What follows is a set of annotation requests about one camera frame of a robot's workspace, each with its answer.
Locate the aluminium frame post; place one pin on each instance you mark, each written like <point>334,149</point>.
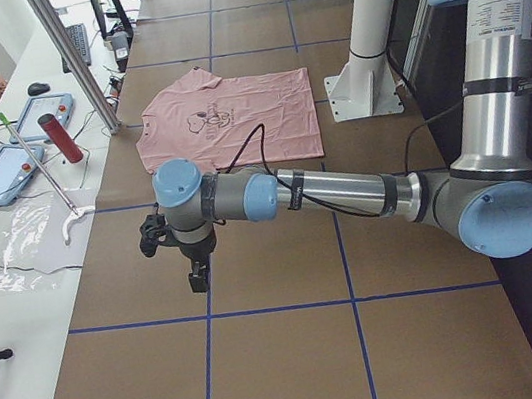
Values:
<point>57,32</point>

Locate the near blue teach pendant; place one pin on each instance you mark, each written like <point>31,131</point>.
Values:
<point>16,168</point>

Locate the black keyboard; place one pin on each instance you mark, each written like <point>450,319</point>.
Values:
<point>78,35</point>

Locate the pink snoopy t-shirt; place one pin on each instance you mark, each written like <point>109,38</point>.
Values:
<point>205,118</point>

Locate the red thermos bottle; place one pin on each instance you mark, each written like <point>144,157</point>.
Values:
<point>58,135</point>

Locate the reacher stick with green tip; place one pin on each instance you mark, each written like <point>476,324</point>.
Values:
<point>76,213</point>

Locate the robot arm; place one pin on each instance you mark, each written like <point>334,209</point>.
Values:
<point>484,199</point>

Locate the black computer mouse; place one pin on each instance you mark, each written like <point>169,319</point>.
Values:
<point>35,89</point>

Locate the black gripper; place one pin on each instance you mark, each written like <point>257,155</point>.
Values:
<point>195,251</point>

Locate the clear plastic bag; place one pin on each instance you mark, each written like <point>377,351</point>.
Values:
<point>33,252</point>

